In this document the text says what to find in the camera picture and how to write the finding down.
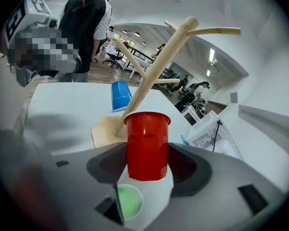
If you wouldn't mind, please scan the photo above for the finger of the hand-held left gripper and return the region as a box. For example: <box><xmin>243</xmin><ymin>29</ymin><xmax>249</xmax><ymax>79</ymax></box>
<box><xmin>54</xmin><ymin>50</ymin><xmax>83</xmax><ymax>74</ymax></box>

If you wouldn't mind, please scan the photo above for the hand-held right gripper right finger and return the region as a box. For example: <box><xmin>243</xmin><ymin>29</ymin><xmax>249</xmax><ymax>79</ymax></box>
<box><xmin>144</xmin><ymin>141</ymin><xmax>288</xmax><ymax>231</ymax></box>

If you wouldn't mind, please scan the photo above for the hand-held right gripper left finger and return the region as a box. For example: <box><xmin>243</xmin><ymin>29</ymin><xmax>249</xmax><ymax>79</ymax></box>
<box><xmin>45</xmin><ymin>142</ymin><xmax>136</xmax><ymax>231</ymax></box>

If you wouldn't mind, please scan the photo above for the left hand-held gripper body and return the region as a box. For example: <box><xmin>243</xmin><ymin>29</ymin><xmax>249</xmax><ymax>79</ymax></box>
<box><xmin>2</xmin><ymin>0</ymin><xmax>59</xmax><ymax>88</ymax></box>

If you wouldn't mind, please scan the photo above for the wooden cup tree stand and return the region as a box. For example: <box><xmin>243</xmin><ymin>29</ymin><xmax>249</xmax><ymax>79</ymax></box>
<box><xmin>91</xmin><ymin>16</ymin><xmax>241</xmax><ymax>149</ymax></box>

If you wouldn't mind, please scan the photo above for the blue plastic cup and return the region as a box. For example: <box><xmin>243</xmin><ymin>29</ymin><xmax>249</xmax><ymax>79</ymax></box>
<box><xmin>110</xmin><ymin>80</ymin><xmax>133</xmax><ymax>113</ymax></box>

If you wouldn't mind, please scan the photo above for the green plastic cup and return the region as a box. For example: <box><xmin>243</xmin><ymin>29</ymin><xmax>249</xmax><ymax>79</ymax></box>
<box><xmin>116</xmin><ymin>183</ymin><xmax>144</xmax><ymax>221</ymax></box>

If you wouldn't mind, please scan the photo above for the red plastic cup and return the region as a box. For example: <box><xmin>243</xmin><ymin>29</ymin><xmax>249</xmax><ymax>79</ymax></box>
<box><xmin>124</xmin><ymin>111</ymin><xmax>171</xmax><ymax>182</ymax></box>

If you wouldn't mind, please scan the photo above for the white microwave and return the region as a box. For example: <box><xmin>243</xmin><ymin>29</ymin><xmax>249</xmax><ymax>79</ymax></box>
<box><xmin>185</xmin><ymin>109</ymin><xmax>244</xmax><ymax>161</ymax></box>

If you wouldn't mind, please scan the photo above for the small white table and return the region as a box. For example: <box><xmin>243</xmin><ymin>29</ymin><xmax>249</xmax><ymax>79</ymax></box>
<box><xmin>182</xmin><ymin>104</ymin><xmax>209</xmax><ymax>126</ymax></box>

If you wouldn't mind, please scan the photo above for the black power cable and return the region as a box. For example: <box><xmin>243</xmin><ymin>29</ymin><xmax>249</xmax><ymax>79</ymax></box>
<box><xmin>211</xmin><ymin>119</ymin><xmax>223</xmax><ymax>153</ymax></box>

